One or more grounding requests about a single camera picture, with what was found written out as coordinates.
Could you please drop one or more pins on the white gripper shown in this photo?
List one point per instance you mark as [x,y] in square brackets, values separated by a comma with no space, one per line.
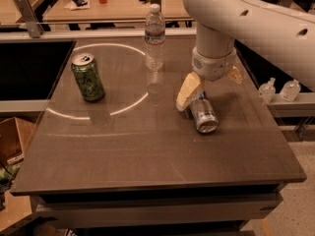
[214,66]

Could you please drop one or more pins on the silver blue redbull can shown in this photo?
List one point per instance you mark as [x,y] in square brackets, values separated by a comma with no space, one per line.
[204,115]

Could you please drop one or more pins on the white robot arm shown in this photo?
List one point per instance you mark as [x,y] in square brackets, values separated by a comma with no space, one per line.
[283,36]

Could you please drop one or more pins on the green soda can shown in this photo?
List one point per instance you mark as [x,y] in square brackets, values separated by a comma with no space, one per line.
[85,71]

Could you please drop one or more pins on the small clear sanitizer bottle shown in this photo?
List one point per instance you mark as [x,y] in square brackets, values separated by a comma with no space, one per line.
[267,91]

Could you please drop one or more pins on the clear plastic water bottle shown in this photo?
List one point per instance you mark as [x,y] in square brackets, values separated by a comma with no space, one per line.
[154,38]

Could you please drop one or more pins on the cardboard box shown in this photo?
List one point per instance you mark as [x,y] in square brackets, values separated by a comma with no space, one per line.
[15,138]

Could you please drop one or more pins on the horizontal metal rail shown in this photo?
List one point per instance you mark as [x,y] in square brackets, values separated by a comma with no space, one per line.
[21,36]

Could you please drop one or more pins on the left metal bracket post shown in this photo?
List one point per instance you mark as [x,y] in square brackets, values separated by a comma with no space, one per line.
[34,28]

